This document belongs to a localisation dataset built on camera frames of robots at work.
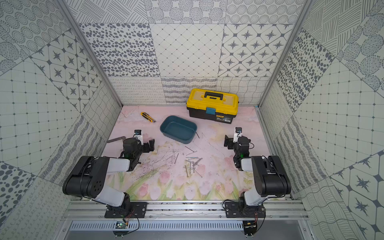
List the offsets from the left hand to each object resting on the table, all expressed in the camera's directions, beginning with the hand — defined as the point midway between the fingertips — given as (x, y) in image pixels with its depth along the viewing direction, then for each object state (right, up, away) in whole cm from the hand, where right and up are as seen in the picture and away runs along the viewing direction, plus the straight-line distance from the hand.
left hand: (145, 138), depth 95 cm
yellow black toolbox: (+44, +22, +6) cm, 50 cm away
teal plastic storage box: (+19, +5, +15) cm, 25 cm away
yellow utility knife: (-4, +14, +17) cm, 22 cm away
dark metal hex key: (-18, -1, +6) cm, 19 cm away
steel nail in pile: (+34, -20, -8) cm, 40 cm away
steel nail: (+28, -7, +1) cm, 29 cm away
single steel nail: (+20, -13, -2) cm, 24 cm away
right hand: (+57, +1, 0) cm, 57 cm away
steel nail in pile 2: (+29, -19, -7) cm, 36 cm away
